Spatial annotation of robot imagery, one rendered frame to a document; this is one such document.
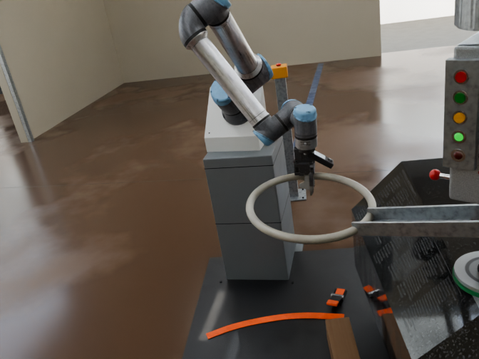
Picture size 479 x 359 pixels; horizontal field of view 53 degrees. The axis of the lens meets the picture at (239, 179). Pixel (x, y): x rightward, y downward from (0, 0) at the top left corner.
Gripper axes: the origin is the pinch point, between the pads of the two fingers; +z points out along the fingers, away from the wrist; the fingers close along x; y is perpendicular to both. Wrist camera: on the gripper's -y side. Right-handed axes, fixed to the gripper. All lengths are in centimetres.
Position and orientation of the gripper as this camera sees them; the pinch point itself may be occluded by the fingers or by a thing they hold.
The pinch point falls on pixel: (313, 189)
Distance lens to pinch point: 208.0
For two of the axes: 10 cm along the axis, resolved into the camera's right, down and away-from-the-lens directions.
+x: -2.0, 4.6, -8.6
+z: 1.0, 8.9, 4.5
